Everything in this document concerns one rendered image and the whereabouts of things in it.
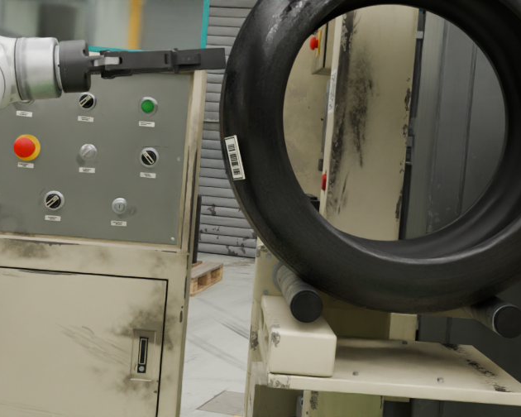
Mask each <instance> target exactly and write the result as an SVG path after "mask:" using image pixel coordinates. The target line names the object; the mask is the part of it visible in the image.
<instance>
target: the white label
mask: <svg viewBox="0 0 521 417"><path fill-rule="evenodd" d="M224 139H225V142H226V147H227V154H228V158H229V162H230V166H231V170H232V177H233V180H243V179H245V175H244V171H243V167H242V163H241V156H240V152H239V147H238V144H237V136H233V137H226V138H224Z"/></svg>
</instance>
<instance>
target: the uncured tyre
mask: <svg viewBox="0 0 521 417"><path fill-rule="evenodd" d="M379 5H400V6H407V7H415V8H418V9H422V10H424V11H427V12H431V13H433V14H436V15H438V16H440V17H442V18H444V19H446V20H447V21H449V22H450V23H452V24H454V25H455V26H457V27H458V28H460V29H461V30H462V31H464V32H465V33H466V34H467V35H468V36H469V37H470V38H471V39H472V40H473V41H474V42H475V43H476V44H477V45H478V47H479V48H480V49H481V51H482V52H483V53H484V55H485V57H486V58H487V60H488V61H489V62H490V65H491V66H492V68H493V70H494V72H495V75H496V77H497V80H498V81H499V86H500V88H501V92H502V95H503V100H504V110H505V134H504V145H503V149H502V152H501V156H500V159H499V163H498V165H497V167H496V169H495V172H494V174H493V176H492V178H491V180H490V182H489V184H488V185H487V186H486V188H485V190H484V191H483V192H482V194H481V195H480V197H479V198H478V199H477V200H476V201H475V202H474V203H473V204H472V205H471V206H470V207H469V208H468V209H467V210H466V211H465V212H464V213H463V214H462V215H460V216H459V217H458V218H456V219H455V220H453V221H452V222H450V223H449V224H447V225H445V226H444V227H442V228H439V229H438V230H435V231H433V232H430V233H427V234H425V235H422V236H419V237H413V238H409V239H403V240H394V241H382V240H373V239H368V238H363V237H357V236H354V235H351V234H349V233H346V232H343V231H341V230H339V229H337V228H335V227H333V226H332V225H331V224H330V223H329V222H328V221H327V220H326V219H325V218H324V217H323V216H322V215H321V214H320V213H319V212H318V211H317V210H316V209H315V208H314V206H313V205H312V203H311V202H310V201H309V199H308V197H307V196H306V194H305V193H304V191H303V190H302V188H301V186H300V184H299V182H298V180H297V178H296V176H295V174H294V171H293V168H292V166H291V164H290V161H289V156H288V152H287V149H286V145H285V139H284V123H283V113H284V96H285V91H286V87H287V83H288V80H289V75H290V72H291V70H292V67H293V64H294V62H295V59H296V57H297V55H298V53H299V51H300V49H301V47H302V45H303V44H304V42H305V41H306V40H307V39H308V38H309V37H310V36H311V35H312V34H313V33H314V32H315V31H316V30H318V29H319V28H320V27H322V26H323V25H325V24H326V23H328V22H330V21H331V20H333V19H335V18H337V17H339V16H341V15H343V14H345V13H348V12H351V11H354V10H357V9H360V8H364V7H372V6H379ZM219 136H220V144H221V150H222V158H223V163H224V166H225V169H226V172H227V178H228V180H229V183H230V186H231V187H232V192H233V193H234V195H235V198H236V200H237V202H238V204H239V206H240V209H241V211H242V212H243V214H244V216H245V218H246V220H247V222H248V223H249V224H250V225H251V227H252V229H253V230H254V232H255V233H256V235H257V236H258V238H259V239H260V240H261V241H262V242H263V243H264V245H265V246H266V247H267V248H268V249H269V251H270V252H271V253H272V254H273V255H274V256H275V257H276V258H277V259H278V260H279V261H280V262H281V263H282V264H283V265H285V266H286V267H287V268H288V269H289V270H291V271H292V272H293V273H294V274H295V275H296V276H298V277H299V278H301V279H302V280H304V281H305V282H307V283H308V284H310V285H311V286H313V287H315V288H316V289H318V290H321V291H322V292H323V293H325V294H327V295H330V296H332V297H334V298H336V299H338V300H341V301H344V302H347V303H348V304H353V305H355V306H359V305H364V306H367V307H370V308H374V309H382V310H386V311H385V312H386V313H393V314H431V313H439V312H444V311H449V310H454V309H459V308H463V307H466V306H469V305H472V304H476V303H479V302H481V301H483V300H487V299H489V298H491V297H493V296H495V295H497V294H499V293H501V292H503V291H505V290H507V289H509V288H510V287H512V286H514V285H516V284H518V283H519V282H520V281H521V0H258V1H257V2H256V4H255V5H254V7H253V8H252V9H251V11H250V12H249V14H248V16H247V17H246V20H245V21H244V22H243V24H242V26H241V29H240V31H239V32H238V34H237V37H236V39H235V41H234V44H233V46H232V49H231V52H230V55H229V57H228V60H227V65H226V69H225V72H224V75H223V80H222V88H221V94H220V102H219ZM233 136H237V144H238V147H239V152H240V156H241V163H242V167H243V171H244V175H245V179H243V180H233V177H232V170H231V166H230V162H229V158H228V154H227V147H226V142H225V139H224V138H226V137H233Z"/></svg>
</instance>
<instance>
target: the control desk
mask: <svg viewBox="0 0 521 417"><path fill-rule="evenodd" d="M206 84H207V75H206V70H194V71H179V73H178V74H175V73H174V72H173V73H170V72H161V73H150V74H133V75H132V76H126V77H116V78H115V79H103V78H101V75H100V74H92V75H91V87H90V90H89V91H88V92H82V93H64V90H63V91H62V94H61V96H60V98H52V99H37V100H31V101H26V100H24V101H17V102H14V103H9V104H8V105H7V106H6V107H5V108H0V417H179V416H180V406H181V395H182V385H183V374H184V354H185V344H186V333H187V322H188V312H189V292H190V281H191V270H192V260H193V249H194V229H195V219H196V208H197V197H198V178H199V167H200V156H201V146H202V135H203V115H204V105H205V94H206Z"/></svg>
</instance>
